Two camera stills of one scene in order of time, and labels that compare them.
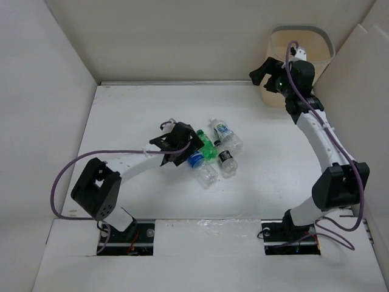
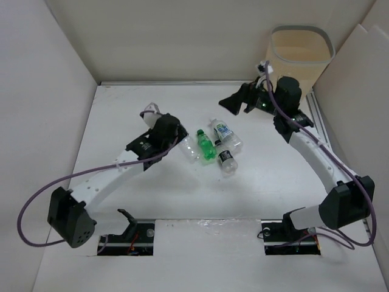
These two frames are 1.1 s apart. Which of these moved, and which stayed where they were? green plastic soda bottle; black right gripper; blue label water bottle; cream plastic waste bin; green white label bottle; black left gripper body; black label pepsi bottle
Moved: black right gripper; black left gripper body; blue label water bottle
Stayed: green white label bottle; cream plastic waste bin; green plastic soda bottle; black label pepsi bottle
